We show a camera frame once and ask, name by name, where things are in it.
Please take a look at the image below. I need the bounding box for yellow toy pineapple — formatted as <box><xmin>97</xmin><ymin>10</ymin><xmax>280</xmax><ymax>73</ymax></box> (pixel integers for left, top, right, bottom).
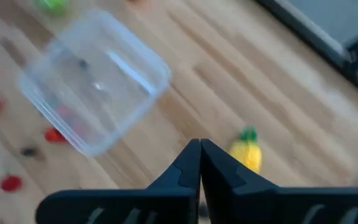
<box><xmin>227</xmin><ymin>126</ymin><xmax>264</xmax><ymax>175</ymax></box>

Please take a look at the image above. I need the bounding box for dark toy blueberry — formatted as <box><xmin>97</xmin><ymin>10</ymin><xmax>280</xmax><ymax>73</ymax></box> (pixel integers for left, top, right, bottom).
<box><xmin>19</xmin><ymin>146</ymin><xmax>39</xmax><ymax>158</ymax></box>

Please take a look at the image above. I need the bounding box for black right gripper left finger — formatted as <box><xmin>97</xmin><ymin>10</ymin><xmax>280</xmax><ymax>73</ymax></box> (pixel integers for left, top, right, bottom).
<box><xmin>35</xmin><ymin>139</ymin><xmax>201</xmax><ymax>224</ymax></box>

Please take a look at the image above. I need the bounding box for leafless red toy strawberry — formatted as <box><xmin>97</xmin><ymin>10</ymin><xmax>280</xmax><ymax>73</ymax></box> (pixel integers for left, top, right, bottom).
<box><xmin>0</xmin><ymin>174</ymin><xmax>24</xmax><ymax>194</ymax></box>

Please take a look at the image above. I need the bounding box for black metal table frame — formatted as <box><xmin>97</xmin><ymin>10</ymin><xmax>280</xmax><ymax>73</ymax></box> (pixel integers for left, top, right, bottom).
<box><xmin>253</xmin><ymin>0</ymin><xmax>358</xmax><ymax>105</ymax></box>

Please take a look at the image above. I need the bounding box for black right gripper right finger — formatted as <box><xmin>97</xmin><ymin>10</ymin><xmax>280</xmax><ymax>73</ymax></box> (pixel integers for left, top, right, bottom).
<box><xmin>200</xmin><ymin>139</ymin><xmax>358</xmax><ymax>224</ymax></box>

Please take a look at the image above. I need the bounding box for green round toy fruit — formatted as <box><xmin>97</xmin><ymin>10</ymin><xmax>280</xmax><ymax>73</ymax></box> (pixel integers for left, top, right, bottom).
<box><xmin>33</xmin><ymin>0</ymin><xmax>71</xmax><ymax>17</ymax></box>

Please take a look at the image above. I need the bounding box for clear plastic tupperware container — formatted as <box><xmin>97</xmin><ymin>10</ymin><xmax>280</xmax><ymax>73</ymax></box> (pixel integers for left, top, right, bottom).
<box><xmin>17</xmin><ymin>8</ymin><xmax>173</xmax><ymax>159</ymax></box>

